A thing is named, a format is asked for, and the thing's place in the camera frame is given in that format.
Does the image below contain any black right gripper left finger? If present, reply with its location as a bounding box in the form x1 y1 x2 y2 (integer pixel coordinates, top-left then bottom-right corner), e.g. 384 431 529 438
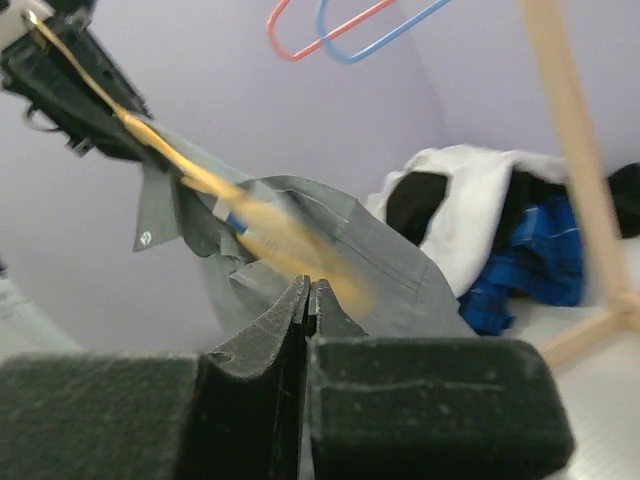
1 278 310 479

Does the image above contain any yellow hanger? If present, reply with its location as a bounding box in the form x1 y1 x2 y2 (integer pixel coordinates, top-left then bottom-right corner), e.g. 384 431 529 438
20 8 374 319

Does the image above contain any grey shirt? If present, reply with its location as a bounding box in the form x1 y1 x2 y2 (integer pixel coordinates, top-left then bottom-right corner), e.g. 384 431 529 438
134 121 474 337

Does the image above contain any light blue hanger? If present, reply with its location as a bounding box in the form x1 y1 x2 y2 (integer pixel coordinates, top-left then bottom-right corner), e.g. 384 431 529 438
315 0 449 64

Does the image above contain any wooden clothes rack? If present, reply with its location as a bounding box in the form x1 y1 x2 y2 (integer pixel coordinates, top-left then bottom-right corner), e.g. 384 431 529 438
521 0 639 367

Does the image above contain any blue plaid shirt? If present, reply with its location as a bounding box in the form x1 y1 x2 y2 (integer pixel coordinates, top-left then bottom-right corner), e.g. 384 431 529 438
459 196 586 336

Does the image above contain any black garment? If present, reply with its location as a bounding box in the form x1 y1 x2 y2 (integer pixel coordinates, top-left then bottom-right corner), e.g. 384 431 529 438
385 163 639 252

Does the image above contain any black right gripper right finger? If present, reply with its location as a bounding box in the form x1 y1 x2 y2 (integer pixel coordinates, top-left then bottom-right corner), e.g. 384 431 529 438
306 281 575 479

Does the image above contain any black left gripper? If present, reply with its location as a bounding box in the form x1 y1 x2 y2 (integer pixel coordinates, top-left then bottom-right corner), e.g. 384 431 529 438
1 0 153 163

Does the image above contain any pink wire hanger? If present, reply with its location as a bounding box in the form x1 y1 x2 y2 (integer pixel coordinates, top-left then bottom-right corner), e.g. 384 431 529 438
266 0 394 62

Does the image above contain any white shirt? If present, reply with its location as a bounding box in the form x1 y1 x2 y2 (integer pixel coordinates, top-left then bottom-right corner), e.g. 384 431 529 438
365 145 568 297

